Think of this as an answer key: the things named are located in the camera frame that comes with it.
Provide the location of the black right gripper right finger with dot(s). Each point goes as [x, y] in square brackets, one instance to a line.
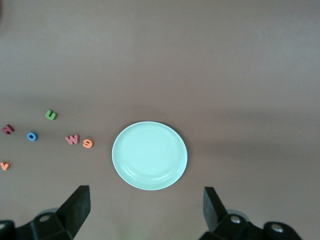
[215, 215]

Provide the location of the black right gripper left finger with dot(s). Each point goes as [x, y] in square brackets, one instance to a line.
[75, 215]

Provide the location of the orange foam letter e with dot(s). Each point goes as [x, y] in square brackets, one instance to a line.
[88, 147]

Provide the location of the pink foam letter w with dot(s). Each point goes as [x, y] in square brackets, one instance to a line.
[72, 141]

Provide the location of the green foam letter u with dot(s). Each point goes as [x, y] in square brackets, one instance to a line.
[51, 117]

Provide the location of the orange foam letter v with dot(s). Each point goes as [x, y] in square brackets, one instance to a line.
[5, 168]

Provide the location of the light green plate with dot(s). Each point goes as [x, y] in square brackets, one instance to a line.
[150, 155]

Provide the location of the blue foam letter o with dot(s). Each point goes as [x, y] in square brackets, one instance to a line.
[28, 136]

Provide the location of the dark red foam letter z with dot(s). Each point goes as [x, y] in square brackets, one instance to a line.
[8, 129]

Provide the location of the brown table cover sheet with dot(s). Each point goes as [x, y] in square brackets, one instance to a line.
[175, 62]

